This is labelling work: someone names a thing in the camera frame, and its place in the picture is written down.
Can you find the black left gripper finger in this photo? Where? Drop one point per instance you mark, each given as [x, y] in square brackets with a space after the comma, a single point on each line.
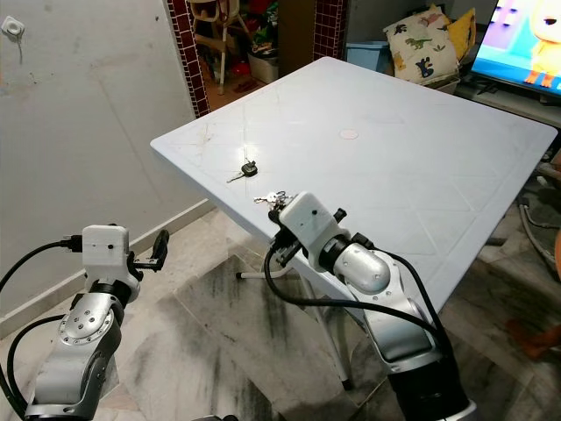
[162, 248]

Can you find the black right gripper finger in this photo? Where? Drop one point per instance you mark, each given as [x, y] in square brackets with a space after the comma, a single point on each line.
[274, 217]

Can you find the silver key bunch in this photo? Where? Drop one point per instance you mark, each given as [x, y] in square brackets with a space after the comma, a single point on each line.
[270, 197]

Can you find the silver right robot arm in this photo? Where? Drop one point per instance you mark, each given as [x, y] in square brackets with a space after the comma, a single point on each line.
[370, 268]

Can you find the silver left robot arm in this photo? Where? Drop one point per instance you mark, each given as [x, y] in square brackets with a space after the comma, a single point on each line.
[83, 333]

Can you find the black car key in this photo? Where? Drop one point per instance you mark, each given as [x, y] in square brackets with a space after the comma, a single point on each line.
[249, 169]

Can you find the round white table cap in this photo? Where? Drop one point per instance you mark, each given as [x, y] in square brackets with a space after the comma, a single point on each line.
[349, 135]

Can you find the white plastic folding table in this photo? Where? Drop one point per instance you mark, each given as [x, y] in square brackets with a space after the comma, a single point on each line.
[394, 149]

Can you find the white plastic bucket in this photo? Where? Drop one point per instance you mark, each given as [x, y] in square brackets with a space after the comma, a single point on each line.
[263, 68]

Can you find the light blue plastic box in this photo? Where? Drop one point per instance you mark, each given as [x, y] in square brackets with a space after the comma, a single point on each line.
[366, 56]

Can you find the dinosaur print pillow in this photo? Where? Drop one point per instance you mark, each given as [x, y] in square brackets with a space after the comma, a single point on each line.
[421, 46]

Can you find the dark television stand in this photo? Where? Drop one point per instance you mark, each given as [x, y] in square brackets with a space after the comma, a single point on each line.
[513, 101]

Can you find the yellow pillow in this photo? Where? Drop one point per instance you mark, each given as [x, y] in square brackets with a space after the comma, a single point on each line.
[463, 35]

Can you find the orange object on floor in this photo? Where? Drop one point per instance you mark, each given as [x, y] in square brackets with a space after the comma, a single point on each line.
[535, 338]

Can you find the flat screen television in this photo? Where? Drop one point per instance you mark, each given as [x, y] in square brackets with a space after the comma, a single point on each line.
[521, 39]

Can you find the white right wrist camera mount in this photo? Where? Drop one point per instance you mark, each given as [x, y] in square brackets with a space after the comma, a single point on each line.
[316, 219]

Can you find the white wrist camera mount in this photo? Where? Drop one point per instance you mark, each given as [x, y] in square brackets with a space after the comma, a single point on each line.
[105, 250]
[316, 219]

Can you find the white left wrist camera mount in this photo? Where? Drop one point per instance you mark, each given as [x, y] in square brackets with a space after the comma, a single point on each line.
[105, 250]

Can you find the white wall hook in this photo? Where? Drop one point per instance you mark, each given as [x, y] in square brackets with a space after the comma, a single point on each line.
[13, 28]

